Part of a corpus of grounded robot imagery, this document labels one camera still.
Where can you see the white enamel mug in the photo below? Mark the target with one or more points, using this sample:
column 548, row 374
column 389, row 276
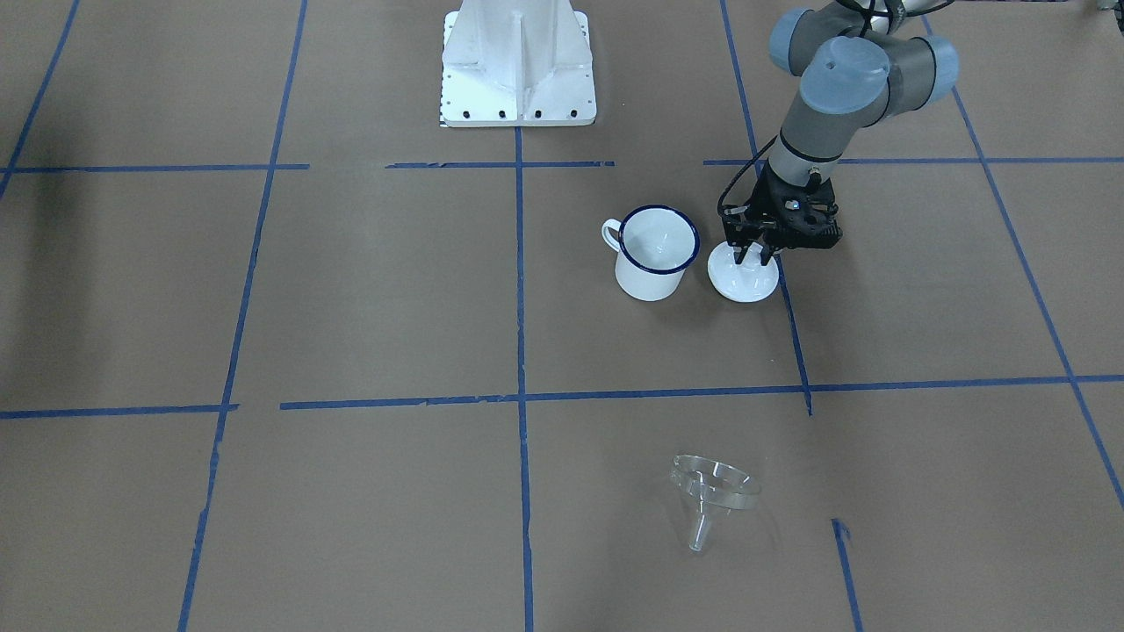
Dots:
column 654, row 246

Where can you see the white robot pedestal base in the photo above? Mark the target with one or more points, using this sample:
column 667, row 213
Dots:
column 517, row 63

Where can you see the white enamel mug lid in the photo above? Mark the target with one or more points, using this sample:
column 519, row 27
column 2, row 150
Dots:
column 746, row 282

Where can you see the clear glass funnel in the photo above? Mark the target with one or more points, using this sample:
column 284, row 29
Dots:
column 714, row 489

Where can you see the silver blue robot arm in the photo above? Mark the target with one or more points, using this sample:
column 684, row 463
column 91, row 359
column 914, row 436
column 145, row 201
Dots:
column 853, row 71

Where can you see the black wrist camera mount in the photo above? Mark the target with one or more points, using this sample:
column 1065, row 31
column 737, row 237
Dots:
column 740, row 226

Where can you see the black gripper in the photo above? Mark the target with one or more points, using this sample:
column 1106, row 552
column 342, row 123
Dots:
column 766, row 197

